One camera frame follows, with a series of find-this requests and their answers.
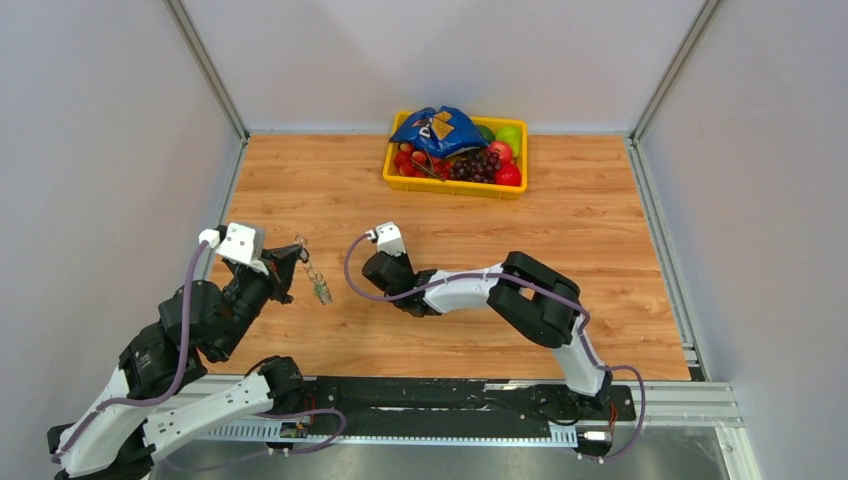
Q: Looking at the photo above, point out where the large metal key organizer ring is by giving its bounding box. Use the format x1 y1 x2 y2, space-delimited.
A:
294 234 335 307

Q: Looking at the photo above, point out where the green apple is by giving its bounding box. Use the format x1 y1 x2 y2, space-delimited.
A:
495 125 523 158

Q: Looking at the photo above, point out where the yellow plastic bin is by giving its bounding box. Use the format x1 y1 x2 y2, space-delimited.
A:
382 112 528 200

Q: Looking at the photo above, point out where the blue chips bag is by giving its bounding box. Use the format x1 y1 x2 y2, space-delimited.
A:
389 106 489 158

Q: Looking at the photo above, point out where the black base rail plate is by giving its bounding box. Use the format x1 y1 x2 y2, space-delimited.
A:
270 376 638 439

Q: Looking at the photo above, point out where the purple grape bunch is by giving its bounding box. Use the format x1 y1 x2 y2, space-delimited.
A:
450 150 502 184

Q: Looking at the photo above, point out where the red apple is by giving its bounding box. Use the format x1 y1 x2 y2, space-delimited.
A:
486 141 515 164

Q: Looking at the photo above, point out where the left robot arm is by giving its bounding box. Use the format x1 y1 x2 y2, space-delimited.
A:
47 244 308 479

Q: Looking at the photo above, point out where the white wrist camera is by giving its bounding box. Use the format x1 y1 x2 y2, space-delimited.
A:
198 222 269 275
366 221 407 257

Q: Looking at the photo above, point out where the red cherry cluster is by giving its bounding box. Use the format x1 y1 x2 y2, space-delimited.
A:
392 142 452 181

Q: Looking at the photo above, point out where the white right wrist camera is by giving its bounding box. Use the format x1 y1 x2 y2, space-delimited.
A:
366 221 407 257

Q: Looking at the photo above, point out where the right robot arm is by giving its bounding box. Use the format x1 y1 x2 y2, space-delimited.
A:
354 251 612 418

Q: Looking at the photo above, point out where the red tomato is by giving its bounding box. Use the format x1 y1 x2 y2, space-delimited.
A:
494 163 523 187

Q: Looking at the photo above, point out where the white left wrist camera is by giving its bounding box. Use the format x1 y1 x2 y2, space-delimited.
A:
198 222 269 275

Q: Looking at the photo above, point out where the dark green avocado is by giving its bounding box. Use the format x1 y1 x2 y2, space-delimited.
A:
476 124 496 143

